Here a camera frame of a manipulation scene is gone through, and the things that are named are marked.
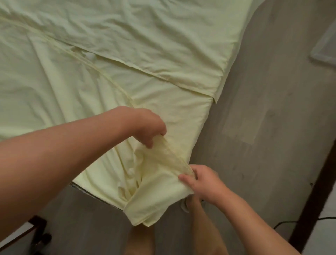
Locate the person's right hand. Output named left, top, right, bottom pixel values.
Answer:
left=178, top=164, right=231, bottom=207

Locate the person's left hand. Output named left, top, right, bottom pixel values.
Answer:
left=123, top=106, right=167, bottom=149

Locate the pale yellow bed sheet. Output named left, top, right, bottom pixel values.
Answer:
left=0, top=0, right=266, bottom=228

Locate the person's left forearm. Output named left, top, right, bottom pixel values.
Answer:
left=0, top=106, right=137, bottom=241

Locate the person's right forearm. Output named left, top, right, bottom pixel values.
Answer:
left=212, top=189, right=301, bottom=255

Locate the person's right leg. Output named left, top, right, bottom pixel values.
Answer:
left=185, top=194, right=229, bottom=255

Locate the dark grey mattress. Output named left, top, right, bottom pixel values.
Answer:
left=69, top=182, right=124, bottom=212

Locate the small dark bottle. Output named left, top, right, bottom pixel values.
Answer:
left=33, top=232, right=52, bottom=249

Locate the black power cable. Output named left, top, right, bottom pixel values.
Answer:
left=273, top=216, right=336, bottom=230

